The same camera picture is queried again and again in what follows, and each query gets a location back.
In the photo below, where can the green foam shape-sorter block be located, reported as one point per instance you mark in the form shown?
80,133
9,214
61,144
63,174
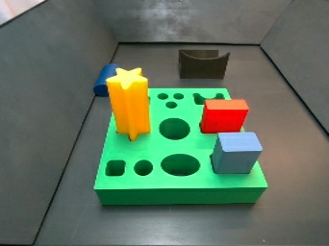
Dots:
163,167

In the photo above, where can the black curved cradle fixture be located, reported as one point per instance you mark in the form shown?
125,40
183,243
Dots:
202,64

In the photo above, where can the red rectangular block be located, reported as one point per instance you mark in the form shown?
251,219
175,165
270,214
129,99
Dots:
223,115

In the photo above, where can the light blue rectangular block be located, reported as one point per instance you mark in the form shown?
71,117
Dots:
235,152

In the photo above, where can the dark blue cylinder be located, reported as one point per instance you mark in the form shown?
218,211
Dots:
107,72

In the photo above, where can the yellow star prism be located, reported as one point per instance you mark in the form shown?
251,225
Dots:
128,93

